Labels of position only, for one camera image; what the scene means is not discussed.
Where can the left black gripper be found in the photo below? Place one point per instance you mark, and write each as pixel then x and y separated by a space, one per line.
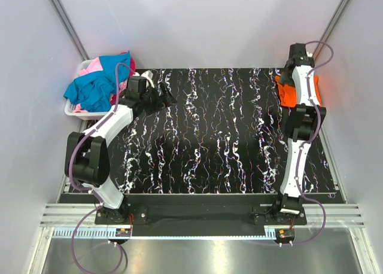
pixel 166 98

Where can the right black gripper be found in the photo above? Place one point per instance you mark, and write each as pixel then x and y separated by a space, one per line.
pixel 283 78

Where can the orange t shirt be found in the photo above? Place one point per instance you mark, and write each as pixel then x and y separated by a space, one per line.
pixel 287 94

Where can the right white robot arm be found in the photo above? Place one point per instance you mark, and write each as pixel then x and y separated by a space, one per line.
pixel 298 91

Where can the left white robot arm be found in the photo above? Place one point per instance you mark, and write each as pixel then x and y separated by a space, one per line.
pixel 87 162

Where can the blue t shirt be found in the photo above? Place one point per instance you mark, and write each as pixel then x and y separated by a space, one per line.
pixel 95 82

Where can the black marble pattern mat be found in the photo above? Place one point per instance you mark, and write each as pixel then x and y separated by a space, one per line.
pixel 224 135

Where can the light pink t shirt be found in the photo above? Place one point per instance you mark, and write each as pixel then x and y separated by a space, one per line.
pixel 92 66

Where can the white plastic laundry basket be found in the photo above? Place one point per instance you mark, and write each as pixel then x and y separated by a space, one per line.
pixel 86 114

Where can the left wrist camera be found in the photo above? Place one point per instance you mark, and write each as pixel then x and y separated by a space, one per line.
pixel 140 83

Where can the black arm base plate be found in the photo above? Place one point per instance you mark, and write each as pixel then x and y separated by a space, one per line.
pixel 139 214

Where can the aluminium front rail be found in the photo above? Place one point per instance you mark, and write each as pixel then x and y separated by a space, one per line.
pixel 336 215

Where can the white slotted cable duct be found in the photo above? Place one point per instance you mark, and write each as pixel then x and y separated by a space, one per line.
pixel 170 233

